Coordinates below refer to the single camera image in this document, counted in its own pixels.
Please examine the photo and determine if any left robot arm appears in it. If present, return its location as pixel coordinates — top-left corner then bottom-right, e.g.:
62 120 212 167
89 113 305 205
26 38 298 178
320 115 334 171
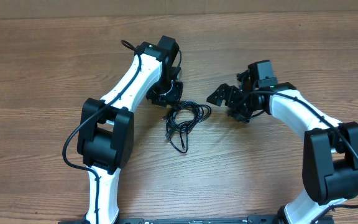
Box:
77 35 183 223

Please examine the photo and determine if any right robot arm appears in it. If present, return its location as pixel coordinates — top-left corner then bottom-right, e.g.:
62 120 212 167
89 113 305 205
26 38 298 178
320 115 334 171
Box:
206 60 358 223

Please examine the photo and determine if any black cable one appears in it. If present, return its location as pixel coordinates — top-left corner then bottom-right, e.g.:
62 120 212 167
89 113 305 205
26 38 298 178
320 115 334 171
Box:
169 100 213 133

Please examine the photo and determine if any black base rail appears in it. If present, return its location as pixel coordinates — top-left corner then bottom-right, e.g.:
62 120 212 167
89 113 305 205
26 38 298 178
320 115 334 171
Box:
57 214 335 224

